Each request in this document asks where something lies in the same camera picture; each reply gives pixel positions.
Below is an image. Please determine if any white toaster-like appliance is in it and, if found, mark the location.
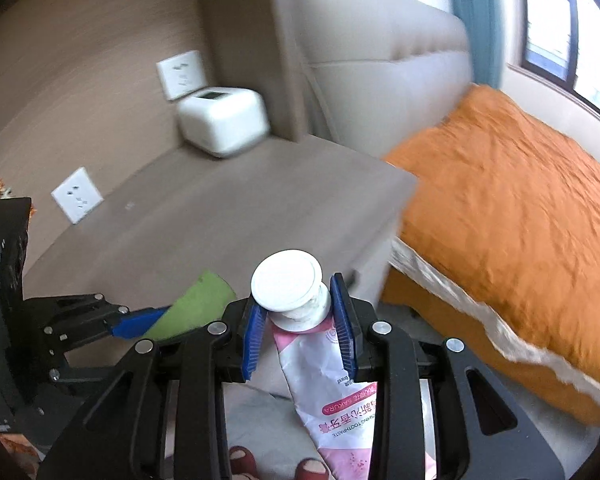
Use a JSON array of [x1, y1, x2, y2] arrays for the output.
[[176, 87, 271, 158]]

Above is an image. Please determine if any pink white toothpaste tube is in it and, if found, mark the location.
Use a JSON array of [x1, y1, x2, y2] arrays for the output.
[[250, 249, 377, 479]]

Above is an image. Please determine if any white wall switch plate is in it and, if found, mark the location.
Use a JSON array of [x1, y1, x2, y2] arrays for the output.
[[156, 50, 208, 102]]

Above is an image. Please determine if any red slipper foot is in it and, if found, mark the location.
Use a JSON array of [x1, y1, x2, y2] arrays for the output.
[[228, 445, 259, 480], [294, 458, 330, 480]]

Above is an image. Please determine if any beige padded headboard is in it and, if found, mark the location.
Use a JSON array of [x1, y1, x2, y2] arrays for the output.
[[291, 0, 472, 157]]

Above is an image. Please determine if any teal curtain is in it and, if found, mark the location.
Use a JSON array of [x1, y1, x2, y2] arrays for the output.
[[451, 0, 505, 89]]

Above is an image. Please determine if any orange bed blanket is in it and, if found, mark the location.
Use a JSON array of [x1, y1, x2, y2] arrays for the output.
[[381, 86, 600, 426]]

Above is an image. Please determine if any white wall power socket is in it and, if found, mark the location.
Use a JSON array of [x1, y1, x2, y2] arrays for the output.
[[52, 167, 102, 224]]

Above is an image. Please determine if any dark framed window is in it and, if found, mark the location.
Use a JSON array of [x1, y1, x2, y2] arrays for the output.
[[521, 0, 600, 114]]

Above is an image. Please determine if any green tube wrapper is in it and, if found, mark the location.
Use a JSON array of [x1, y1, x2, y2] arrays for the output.
[[143, 271, 237, 341]]

